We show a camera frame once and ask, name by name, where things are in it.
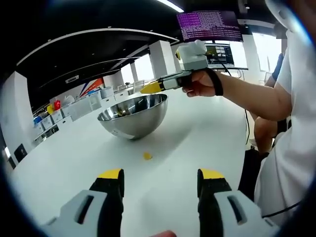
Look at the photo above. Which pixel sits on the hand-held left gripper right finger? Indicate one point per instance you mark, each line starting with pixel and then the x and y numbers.
pixel 212 202

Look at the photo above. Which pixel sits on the stainless steel bowl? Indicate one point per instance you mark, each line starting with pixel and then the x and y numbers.
pixel 133 128

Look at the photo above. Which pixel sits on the black box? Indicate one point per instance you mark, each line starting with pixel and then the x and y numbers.
pixel 20 153

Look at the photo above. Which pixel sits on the pile of yellow QQ candies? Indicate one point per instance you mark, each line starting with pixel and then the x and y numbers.
pixel 122 112

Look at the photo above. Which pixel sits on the white head-worn device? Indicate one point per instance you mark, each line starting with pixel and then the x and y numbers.
pixel 279 10

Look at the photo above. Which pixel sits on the person's right hand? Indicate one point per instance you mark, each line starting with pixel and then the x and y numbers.
pixel 200 85

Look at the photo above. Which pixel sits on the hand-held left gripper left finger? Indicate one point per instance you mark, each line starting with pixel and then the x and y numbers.
pixel 108 202

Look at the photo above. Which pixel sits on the linear ceiling light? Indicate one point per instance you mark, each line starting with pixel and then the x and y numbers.
pixel 170 5

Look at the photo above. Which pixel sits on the dark desk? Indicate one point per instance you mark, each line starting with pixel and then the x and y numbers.
pixel 237 68

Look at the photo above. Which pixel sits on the computer monitor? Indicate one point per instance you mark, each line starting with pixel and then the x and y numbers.
pixel 221 55

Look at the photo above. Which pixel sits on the blue bag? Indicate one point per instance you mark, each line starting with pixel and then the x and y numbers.
pixel 37 120

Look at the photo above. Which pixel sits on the large purple text screen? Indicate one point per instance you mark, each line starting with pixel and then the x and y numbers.
pixel 209 26

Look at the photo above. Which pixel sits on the ceiling air conditioner vent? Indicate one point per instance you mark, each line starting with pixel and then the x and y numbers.
pixel 72 79

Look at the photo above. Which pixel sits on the person's black trousers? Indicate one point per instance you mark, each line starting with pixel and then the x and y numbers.
pixel 248 172

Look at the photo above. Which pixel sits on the white square column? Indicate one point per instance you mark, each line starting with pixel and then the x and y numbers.
pixel 14 106
pixel 164 59

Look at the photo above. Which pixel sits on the white table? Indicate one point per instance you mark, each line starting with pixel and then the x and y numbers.
pixel 74 160

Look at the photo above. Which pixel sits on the person's left hand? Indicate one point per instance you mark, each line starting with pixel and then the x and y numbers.
pixel 165 234

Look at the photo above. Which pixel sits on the yellow QQ candy piece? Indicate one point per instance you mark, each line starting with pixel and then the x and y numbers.
pixel 147 156

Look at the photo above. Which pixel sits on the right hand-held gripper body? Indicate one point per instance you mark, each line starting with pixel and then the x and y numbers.
pixel 193 58

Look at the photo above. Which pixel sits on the red blue striped wall banner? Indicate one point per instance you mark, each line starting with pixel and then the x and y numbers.
pixel 92 87

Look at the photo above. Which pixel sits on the row of white storage boxes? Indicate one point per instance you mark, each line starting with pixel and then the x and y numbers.
pixel 71 113

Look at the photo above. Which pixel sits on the white plastic bag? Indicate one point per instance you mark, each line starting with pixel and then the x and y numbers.
pixel 68 100

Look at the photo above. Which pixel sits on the yellow bag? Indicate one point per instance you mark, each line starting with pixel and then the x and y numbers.
pixel 50 109

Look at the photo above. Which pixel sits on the red bag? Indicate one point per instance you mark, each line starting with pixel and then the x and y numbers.
pixel 56 105

